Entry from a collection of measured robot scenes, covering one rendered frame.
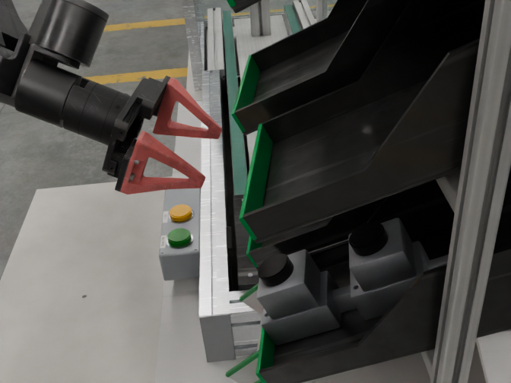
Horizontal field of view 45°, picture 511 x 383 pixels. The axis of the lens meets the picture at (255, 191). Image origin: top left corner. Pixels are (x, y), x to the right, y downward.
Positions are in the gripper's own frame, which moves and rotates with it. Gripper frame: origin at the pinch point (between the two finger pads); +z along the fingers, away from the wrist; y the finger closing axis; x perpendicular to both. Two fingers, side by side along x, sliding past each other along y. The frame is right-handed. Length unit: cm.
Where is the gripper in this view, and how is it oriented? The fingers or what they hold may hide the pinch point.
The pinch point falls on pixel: (204, 153)
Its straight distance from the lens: 65.1
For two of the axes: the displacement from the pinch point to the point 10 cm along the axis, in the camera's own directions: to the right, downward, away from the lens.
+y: 1.3, -5.8, 8.0
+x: -3.5, 7.3, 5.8
